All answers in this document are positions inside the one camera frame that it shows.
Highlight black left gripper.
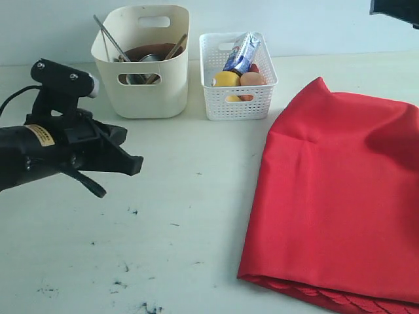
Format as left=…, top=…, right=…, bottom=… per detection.
left=19, top=109, right=143, bottom=176

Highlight stainless steel cup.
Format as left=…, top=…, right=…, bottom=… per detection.
left=126, top=54, right=161, bottom=84

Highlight brown wooden plate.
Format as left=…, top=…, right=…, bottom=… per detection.
left=125, top=43, right=175, bottom=62

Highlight wooden chopstick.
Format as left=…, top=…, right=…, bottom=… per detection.
left=164, top=33, right=188, bottom=61
left=143, top=73, right=160, bottom=84

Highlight yellow cheese wedge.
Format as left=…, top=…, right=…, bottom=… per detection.
left=226, top=95, right=241, bottom=102

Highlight yellow lemon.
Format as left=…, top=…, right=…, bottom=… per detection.
left=211, top=71, right=240, bottom=87

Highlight silver table knife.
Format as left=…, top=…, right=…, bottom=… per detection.
left=93, top=14, right=131, bottom=62

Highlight small milk carton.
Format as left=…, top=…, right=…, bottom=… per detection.
left=223, top=32, right=261, bottom=76

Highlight brown egg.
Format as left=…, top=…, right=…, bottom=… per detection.
left=240, top=72, right=266, bottom=86

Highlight red sausage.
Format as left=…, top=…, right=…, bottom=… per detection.
left=249, top=63, right=260, bottom=73

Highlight red tablecloth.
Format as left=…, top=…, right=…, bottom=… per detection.
left=238, top=78, right=418, bottom=313

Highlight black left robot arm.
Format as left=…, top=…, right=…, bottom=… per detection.
left=1, top=109, right=143, bottom=198

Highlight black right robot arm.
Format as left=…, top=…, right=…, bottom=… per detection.
left=369, top=0, right=419, bottom=29

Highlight cream plastic bin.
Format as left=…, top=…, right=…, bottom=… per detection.
left=91, top=5, right=189, bottom=118

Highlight white perforated basket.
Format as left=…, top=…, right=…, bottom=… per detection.
left=200, top=32, right=278, bottom=121

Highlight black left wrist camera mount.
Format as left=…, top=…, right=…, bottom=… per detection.
left=31, top=58, right=100, bottom=119

